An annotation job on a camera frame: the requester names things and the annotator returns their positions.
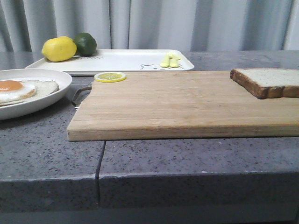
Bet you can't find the yellow plastic knife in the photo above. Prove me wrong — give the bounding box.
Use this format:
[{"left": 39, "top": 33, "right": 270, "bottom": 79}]
[{"left": 169, "top": 54, "right": 180, "bottom": 68}]

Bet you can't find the white bear tray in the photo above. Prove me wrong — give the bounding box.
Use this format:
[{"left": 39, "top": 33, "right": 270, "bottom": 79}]
[{"left": 26, "top": 49, "right": 194, "bottom": 76}]

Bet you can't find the green lime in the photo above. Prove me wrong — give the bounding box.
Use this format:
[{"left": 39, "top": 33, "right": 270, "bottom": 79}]
[{"left": 73, "top": 33, "right": 97, "bottom": 56}]

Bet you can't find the lemon slice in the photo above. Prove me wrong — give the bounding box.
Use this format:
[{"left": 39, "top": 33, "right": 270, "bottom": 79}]
[{"left": 94, "top": 72, "right": 127, "bottom": 83}]

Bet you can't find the white round plate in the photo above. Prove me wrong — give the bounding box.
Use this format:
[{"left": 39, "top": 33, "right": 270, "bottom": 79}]
[{"left": 0, "top": 69, "right": 72, "bottom": 120}]

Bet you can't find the yellow plastic fork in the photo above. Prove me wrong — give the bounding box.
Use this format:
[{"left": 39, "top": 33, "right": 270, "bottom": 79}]
[{"left": 160, "top": 53, "right": 172, "bottom": 68}]

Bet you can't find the yellow lemon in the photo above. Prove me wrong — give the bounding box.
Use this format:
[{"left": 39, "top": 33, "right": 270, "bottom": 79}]
[{"left": 42, "top": 36, "right": 77, "bottom": 62}]

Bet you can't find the grey curtain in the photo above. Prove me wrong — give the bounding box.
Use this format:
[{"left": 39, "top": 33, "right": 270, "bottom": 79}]
[{"left": 0, "top": 0, "right": 299, "bottom": 52}]

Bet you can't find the metal board handle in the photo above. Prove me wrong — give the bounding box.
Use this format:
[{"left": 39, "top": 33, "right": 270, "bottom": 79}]
[{"left": 71, "top": 84, "right": 92, "bottom": 110}]

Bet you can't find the wooden cutting board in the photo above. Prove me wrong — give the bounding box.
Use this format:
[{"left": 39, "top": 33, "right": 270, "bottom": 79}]
[{"left": 67, "top": 71, "right": 299, "bottom": 141}]

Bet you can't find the fried egg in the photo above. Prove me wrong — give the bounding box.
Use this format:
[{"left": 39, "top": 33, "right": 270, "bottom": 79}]
[{"left": 0, "top": 80, "right": 36, "bottom": 103}]

